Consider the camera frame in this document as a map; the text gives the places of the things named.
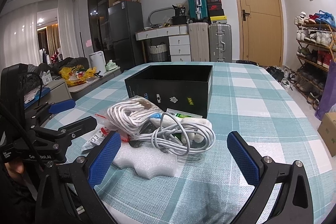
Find small red-print plastic packet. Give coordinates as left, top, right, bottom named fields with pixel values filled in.
left=81, top=114, right=129, bottom=152

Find bagged white rope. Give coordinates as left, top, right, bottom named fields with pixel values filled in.
left=105, top=97, right=161, bottom=141

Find white foam sheet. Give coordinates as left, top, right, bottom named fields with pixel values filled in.
left=112, top=142, right=178, bottom=180

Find white cable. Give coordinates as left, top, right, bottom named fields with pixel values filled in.
left=136, top=112, right=217, bottom=156

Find green medicine sachet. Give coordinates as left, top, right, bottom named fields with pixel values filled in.
left=166, top=108, right=203, bottom=118

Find person's left hand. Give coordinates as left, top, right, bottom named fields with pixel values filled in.
left=5, top=161, right=24, bottom=182

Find grey tv cabinet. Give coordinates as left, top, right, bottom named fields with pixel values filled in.
left=41, top=67, right=121, bottom=104

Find yellow plastic bag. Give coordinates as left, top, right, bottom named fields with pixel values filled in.
left=59, top=65, right=96, bottom=87

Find white air purifier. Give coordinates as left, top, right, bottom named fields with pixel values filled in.
left=89, top=51, right=106, bottom=75

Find brown cardboard box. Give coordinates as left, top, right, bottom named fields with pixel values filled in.
left=318, top=113, right=336, bottom=157

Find teal checked tablecloth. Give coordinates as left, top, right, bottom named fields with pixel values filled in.
left=41, top=61, right=334, bottom=224

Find dark grey refrigerator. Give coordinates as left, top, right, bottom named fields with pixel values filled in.
left=108, top=1, right=144, bottom=71

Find woven laundry basket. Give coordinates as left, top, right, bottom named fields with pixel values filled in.
left=149, top=43, right=168, bottom=62

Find dark glass cabinet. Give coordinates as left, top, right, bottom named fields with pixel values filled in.
left=87, top=0, right=122, bottom=62

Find black cardboard box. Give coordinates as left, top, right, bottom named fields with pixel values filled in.
left=125, top=64, right=213, bottom=118

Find white drawer desk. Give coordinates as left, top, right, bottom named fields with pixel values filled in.
left=135, top=24, right=191, bottom=63

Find beige suitcase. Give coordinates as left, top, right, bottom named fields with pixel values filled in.
left=189, top=23, right=210, bottom=62

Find wooden shoe rack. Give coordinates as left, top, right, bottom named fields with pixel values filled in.
left=294, top=10, right=335, bottom=110

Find teal suitcase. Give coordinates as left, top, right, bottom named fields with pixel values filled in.
left=188, top=0, right=209, bottom=22

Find silver suitcase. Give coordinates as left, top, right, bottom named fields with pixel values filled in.
left=209, top=23, right=232, bottom=63

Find wooden door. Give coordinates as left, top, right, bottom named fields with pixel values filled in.
left=236, top=0, right=284, bottom=67

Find stacked shoe boxes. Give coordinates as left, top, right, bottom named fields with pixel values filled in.
left=207, top=0, right=227, bottom=24

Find black camera cable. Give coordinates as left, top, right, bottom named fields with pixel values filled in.
left=24, top=71, right=43, bottom=106

